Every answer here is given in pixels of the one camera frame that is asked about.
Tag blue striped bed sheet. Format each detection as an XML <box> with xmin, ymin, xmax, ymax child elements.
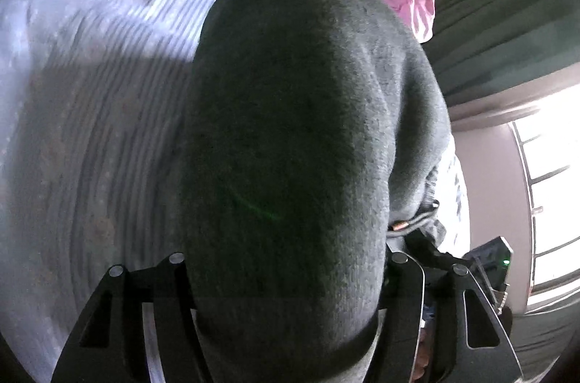
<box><xmin>0</xmin><ymin>0</ymin><xmax>472</xmax><ymax>383</ymax></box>

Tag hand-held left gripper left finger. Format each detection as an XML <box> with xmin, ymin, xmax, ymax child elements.
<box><xmin>50</xmin><ymin>253</ymin><xmax>215</xmax><ymax>383</ymax></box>

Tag barred window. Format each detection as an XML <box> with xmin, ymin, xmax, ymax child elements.
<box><xmin>510</xmin><ymin>91</ymin><xmax>580</xmax><ymax>302</ymax></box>

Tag green curtain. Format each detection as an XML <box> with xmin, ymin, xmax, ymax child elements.
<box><xmin>426</xmin><ymin>0</ymin><xmax>580</xmax><ymax>105</ymax></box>

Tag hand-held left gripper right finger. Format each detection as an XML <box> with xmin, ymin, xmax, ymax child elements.
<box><xmin>378</xmin><ymin>251</ymin><xmax>525</xmax><ymax>383</ymax></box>

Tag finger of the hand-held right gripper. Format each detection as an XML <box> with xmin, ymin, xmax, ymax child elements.
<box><xmin>419</xmin><ymin>236</ymin><xmax>474</xmax><ymax>275</ymax></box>

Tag dark grey pants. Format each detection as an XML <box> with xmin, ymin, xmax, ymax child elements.
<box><xmin>178</xmin><ymin>0</ymin><xmax>451</xmax><ymax>383</ymax></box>

